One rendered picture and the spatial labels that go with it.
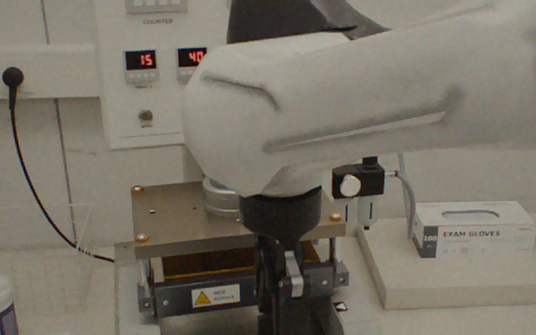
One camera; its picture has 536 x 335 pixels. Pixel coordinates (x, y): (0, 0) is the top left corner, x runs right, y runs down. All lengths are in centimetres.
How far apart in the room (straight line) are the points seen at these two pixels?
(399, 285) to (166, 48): 66
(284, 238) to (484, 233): 92
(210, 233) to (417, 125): 57
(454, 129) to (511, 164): 135
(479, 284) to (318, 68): 108
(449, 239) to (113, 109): 76
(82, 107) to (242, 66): 113
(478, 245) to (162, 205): 75
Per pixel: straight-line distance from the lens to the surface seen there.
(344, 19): 51
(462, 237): 147
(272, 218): 59
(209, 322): 103
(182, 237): 87
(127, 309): 95
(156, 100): 102
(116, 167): 157
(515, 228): 150
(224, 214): 92
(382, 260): 146
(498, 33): 32
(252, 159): 42
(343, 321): 91
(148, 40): 100
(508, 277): 145
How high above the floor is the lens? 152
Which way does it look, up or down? 23 degrees down
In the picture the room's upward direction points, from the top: 1 degrees counter-clockwise
